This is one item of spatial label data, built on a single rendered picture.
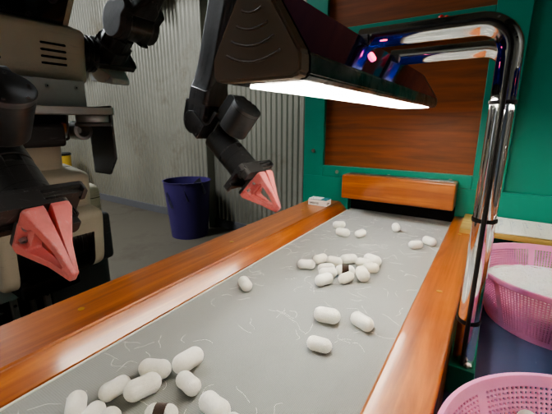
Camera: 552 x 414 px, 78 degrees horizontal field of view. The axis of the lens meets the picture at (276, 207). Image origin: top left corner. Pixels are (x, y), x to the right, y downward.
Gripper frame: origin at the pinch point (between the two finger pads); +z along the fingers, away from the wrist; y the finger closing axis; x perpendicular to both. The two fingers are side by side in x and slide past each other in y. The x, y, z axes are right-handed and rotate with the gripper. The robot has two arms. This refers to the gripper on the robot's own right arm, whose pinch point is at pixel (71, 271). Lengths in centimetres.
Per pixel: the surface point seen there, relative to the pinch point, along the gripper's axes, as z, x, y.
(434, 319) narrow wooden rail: 30.3, -13.4, 27.3
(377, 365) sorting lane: 28.6, -8.7, 18.2
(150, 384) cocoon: 14.1, 1.5, 1.3
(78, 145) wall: -328, 305, 234
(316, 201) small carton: 0, 12, 74
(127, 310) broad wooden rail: 3.6, 9.8, 7.9
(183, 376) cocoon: 15.6, 0.1, 3.7
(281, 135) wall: -88, 72, 224
